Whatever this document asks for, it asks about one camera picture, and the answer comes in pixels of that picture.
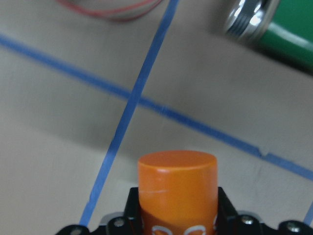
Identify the orange cylinder with label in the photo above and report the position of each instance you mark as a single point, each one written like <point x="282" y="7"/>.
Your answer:
<point x="178" y="192"/>

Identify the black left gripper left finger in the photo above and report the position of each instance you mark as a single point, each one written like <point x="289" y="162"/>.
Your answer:
<point x="128" y="222"/>

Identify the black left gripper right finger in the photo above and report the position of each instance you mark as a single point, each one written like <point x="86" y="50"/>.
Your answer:
<point x="230" y="222"/>

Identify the green conveyor belt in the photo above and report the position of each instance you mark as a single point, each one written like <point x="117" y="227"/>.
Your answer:
<point x="282" y="28"/>

